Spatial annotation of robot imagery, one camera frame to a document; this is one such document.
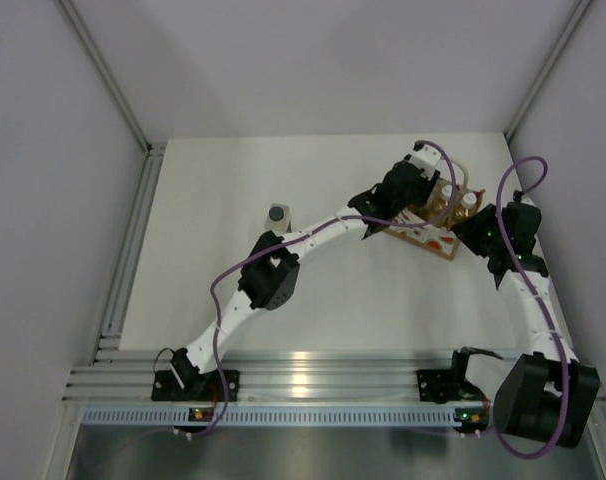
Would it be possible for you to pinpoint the white cap amber bottle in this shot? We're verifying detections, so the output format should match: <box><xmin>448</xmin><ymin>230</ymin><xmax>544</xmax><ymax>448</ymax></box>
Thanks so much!
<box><xmin>429</xmin><ymin>184</ymin><xmax>456</xmax><ymax>225</ymax></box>
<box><xmin>452</xmin><ymin>191</ymin><xmax>478</xmax><ymax>224</ymax></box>

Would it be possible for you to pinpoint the canvas bag with watermelon print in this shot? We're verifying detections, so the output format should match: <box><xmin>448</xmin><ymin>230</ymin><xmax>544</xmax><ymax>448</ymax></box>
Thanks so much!
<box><xmin>385</xmin><ymin>159</ymin><xmax>485</xmax><ymax>260</ymax></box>

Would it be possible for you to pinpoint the grey cap clear bottle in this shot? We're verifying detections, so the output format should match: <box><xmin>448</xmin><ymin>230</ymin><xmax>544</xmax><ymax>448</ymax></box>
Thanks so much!
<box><xmin>264</xmin><ymin>203</ymin><xmax>292</xmax><ymax>235</ymax></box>

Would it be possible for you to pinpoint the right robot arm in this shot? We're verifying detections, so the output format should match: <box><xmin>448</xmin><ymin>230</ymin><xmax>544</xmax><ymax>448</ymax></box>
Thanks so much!
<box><xmin>448</xmin><ymin>201</ymin><xmax>600</xmax><ymax>448</ymax></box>

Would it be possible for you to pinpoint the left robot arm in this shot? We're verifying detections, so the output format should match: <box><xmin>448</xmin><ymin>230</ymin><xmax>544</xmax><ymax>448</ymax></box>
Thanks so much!
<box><xmin>168</xmin><ymin>156</ymin><xmax>440</xmax><ymax>400</ymax></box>

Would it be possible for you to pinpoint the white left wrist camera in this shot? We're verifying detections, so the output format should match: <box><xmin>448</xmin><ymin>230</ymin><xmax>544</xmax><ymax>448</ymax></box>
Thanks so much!
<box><xmin>408</xmin><ymin>141</ymin><xmax>442</xmax><ymax>179</ymax></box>

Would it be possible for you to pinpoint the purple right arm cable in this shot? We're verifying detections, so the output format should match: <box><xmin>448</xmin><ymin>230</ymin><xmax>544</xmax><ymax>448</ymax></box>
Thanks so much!
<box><xmin>492</xmin><ymin>156</ymin><xmax>572</xmax><ymax>459</ymax></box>

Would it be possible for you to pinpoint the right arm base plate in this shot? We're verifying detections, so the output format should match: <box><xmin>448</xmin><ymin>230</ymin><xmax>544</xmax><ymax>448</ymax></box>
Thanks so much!
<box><xmin>416</xmin><ymin>369</ymin><xmax>484</xmax><ymax>404</ymax></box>

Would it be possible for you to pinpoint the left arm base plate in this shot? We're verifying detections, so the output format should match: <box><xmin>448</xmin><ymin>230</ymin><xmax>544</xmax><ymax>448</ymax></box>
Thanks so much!
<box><xmin>151</xmin><ymin>369</ymin><xmax>225</xmax><ymax>402</ymax></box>

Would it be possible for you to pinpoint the aluminium rail frame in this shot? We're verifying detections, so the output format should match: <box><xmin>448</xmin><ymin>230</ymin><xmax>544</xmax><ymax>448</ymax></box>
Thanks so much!
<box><xmin>62</xmin><ymin>142</ymin><xmax>606</xmax><ymax>406</ymax></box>

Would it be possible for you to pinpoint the grey slotted cable duct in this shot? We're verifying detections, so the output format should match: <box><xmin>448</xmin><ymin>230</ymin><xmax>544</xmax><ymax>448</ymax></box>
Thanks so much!
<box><xmin>82</xmin><ymin>406</ymin><xmax>487</xmax><ymax>428</ymax></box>

